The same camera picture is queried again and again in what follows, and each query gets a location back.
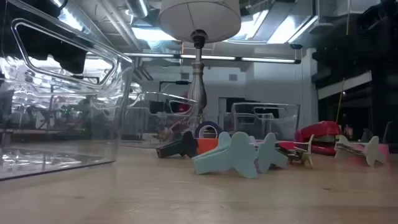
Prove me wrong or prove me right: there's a clear plastic bin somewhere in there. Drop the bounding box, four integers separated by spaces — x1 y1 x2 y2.
231 101 301 141
120 91 200 149
0 0 135 182

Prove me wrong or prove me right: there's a person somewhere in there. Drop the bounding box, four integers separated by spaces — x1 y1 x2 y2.
176 100 192 114

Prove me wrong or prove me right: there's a red stapler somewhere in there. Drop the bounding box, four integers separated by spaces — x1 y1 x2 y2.
294 120 343 156

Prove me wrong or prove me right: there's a yellow extension cord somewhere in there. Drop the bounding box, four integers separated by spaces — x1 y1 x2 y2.
335 0 351 124

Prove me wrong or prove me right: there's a black staple remover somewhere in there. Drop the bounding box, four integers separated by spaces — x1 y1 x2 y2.
156 130 199 159

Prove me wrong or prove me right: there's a silver ventilation duct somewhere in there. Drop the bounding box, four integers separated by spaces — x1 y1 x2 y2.
126 0 150 19

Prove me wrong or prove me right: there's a grey chair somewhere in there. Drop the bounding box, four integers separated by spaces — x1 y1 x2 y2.
382 120 398 144

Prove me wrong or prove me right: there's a pink tape roll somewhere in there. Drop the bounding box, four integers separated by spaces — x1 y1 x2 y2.
349 142 391 166

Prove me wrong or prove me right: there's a teal staple remover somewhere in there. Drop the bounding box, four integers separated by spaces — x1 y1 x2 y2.
192 131 259 180
256 132 289 174

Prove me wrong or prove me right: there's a blue tape roll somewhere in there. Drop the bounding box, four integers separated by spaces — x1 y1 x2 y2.
195 120 224 139

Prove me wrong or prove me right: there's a ceiling tube light fixture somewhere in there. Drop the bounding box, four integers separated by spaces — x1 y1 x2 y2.
124 52 302 65

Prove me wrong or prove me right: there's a table lamp white shade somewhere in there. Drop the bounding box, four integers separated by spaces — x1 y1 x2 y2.
159 0 242 125

